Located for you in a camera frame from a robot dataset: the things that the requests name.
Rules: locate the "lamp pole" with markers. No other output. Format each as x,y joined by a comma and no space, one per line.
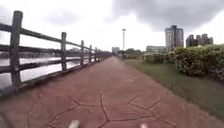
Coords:
123,40

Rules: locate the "green hedge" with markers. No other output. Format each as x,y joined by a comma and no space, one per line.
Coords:
196,61

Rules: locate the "robot's own part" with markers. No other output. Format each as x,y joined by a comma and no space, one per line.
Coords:
143,126
74,124

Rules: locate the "group of buildings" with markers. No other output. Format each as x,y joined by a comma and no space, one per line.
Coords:
199,40

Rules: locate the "tall building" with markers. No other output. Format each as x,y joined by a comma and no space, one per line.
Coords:
174,37

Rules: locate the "water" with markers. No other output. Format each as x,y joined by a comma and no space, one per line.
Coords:
36,71

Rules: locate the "low building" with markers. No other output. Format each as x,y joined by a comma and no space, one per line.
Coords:
156,49

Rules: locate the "wooden rail fence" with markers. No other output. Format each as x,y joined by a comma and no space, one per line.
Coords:
15,46

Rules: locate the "group of trees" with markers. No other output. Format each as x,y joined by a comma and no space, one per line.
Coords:
132,53

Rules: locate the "grass strip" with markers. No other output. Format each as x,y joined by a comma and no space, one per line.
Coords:
186,84

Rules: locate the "red stamped path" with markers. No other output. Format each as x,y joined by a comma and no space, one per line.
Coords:
110,86

